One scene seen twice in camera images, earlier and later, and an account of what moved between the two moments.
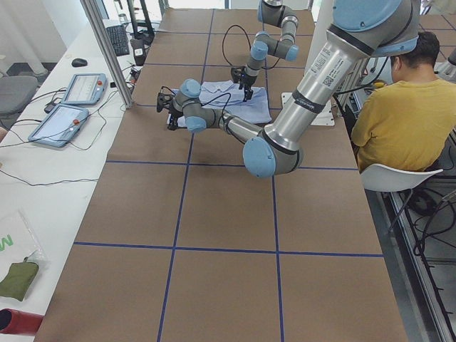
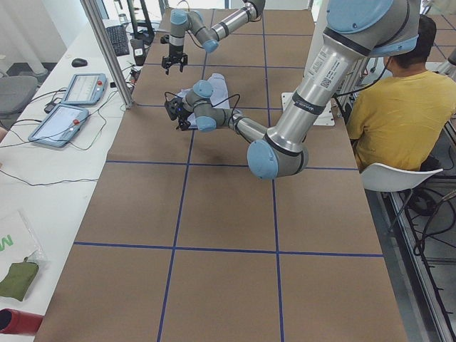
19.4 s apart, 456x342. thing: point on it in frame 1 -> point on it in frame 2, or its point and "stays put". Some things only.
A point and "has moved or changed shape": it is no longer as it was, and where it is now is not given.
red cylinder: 18,322 stays put
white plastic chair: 387,179 stays put
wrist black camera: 239,73 -> 164,39
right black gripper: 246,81 -> 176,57
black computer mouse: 79,62 stays put
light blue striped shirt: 227,97 has moved or changed shape
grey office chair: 15,92 stays put
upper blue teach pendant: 86,89 stays put
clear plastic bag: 17,242 stays put
